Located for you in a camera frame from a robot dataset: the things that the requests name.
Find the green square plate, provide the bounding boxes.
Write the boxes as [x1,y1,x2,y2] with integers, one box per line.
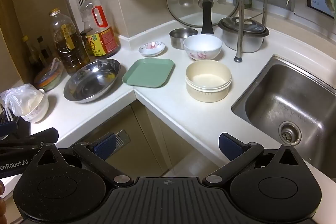
[122,58,175,88]

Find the large stainless steel basin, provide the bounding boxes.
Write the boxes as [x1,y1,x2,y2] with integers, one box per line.
[63,58,121,103]

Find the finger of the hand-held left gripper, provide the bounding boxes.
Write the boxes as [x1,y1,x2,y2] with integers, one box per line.
[0,117,19,139]
[0,127,59,149]

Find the small dark jar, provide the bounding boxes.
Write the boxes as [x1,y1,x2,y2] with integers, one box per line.
[80,28,96,57]

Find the large dark oil bottle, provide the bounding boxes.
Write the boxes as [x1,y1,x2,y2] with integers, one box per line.
[49,8,90,76]

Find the oil bottle with red handle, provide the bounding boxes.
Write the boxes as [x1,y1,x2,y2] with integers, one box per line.
[80,0,121,59]

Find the small stainless steel bowl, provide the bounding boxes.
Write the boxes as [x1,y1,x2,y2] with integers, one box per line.
[169,28,199,50]

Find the floral bowl holding plastic bag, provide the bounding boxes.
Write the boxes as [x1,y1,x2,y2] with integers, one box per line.
[19,89,50,124]

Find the wrapped stack of colourful bowls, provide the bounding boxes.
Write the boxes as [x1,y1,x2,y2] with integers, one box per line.
[33,57,64,91]

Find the small white floral saucer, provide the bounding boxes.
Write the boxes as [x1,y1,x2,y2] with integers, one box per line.
[138,41,166,57]

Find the clear plastic bag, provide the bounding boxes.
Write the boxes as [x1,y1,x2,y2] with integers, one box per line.
[0,83,40,121]

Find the beige kitchen cabinet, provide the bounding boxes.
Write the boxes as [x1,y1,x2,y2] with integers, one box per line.
[59,100,227,178]

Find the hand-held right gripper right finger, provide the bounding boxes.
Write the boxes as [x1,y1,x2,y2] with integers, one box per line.
[203,132,305,187]

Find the beige plastic bowl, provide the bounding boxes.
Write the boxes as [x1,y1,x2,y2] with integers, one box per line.
[185,59,233,103]

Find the steel pot lid white knob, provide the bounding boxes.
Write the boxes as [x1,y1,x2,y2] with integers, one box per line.
[218,16,270,38]

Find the yellow capped sauce bottle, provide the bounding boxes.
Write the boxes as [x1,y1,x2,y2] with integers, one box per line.
[22,35,40,68]

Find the stainless steel sink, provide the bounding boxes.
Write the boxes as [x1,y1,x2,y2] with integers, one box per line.
[231,54,336,170]

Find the person's left hand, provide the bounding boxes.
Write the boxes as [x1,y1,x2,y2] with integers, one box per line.
[0,179,6,219]

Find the white floral bowl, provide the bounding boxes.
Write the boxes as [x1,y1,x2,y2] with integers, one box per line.
[183,34,223,61]

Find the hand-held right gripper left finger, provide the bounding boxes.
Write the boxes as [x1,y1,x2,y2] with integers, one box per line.
[34,132,134,187]

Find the metal cabinet vent grille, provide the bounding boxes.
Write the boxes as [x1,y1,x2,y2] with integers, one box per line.
[112,129,131,147]

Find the steel cooking pot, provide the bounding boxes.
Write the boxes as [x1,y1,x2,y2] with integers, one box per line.
[220,27,265,54]

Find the black capped sauce bottle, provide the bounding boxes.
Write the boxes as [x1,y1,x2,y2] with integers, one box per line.
[37,36,53,65]

